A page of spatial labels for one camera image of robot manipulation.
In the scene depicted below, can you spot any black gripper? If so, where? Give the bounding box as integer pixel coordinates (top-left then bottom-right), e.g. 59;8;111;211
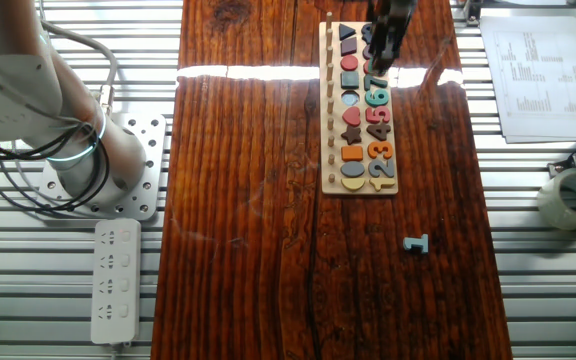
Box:
367;0;417;75

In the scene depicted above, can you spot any wooden shape puzzle board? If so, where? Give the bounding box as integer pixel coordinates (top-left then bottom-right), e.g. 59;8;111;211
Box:
319;10;400;196

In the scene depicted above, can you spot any dark green number seven piece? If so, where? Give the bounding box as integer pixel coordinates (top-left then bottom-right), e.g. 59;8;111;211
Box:
363;74;389;92

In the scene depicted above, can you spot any dark green square piece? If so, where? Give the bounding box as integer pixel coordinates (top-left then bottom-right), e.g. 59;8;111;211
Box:
340;70;361;91

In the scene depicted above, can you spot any teal number six piece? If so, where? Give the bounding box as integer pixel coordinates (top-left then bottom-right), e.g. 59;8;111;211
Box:
364;88;391;108

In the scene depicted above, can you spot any pink number five piece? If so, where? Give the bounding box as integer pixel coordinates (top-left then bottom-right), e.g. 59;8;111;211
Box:
365;106;392;125

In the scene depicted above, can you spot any pink heart piece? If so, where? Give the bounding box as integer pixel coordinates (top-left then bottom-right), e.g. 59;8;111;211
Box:
341;106;363;128

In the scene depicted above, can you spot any brown number four piece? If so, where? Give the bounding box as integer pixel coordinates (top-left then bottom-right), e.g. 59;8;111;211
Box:
366;123;393;142

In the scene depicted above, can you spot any brown star piece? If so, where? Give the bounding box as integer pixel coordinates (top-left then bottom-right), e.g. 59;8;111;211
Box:
340;124;364;146

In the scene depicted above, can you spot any orange number three piece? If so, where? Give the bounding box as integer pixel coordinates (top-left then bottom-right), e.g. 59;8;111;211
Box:
367;140;395;160

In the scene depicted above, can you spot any grey-blue number two piece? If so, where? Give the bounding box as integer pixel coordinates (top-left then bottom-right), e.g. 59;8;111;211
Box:
367;158;396;179

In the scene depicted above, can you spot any grey-blue oval piece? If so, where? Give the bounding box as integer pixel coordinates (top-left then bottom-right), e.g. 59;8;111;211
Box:
339;160;366;179

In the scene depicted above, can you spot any pale yellow number one piece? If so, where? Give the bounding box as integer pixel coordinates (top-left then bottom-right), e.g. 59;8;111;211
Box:
368;177;397;193

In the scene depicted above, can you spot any printed paper sheet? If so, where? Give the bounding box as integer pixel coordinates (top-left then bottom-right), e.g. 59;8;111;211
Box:
478;14;576;145

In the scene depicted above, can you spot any light blue number one piece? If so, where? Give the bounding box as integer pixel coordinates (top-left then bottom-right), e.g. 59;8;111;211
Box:
402;233;430;255

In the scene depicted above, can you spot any dark brown wooden plank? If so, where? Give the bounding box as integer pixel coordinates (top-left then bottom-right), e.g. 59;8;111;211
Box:
150;0;514;360

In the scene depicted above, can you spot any clear tape roll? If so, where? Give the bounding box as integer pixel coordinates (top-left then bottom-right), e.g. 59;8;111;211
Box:
536;167;576;232

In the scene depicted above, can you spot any white power strip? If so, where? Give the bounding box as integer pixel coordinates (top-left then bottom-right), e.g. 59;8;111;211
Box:
90;218;142;346

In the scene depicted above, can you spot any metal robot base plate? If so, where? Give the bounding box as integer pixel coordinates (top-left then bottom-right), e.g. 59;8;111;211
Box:
37;112;168;221

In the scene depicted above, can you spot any thick grey robot cable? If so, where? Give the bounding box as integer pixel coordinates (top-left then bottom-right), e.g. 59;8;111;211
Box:
40;19;119;114

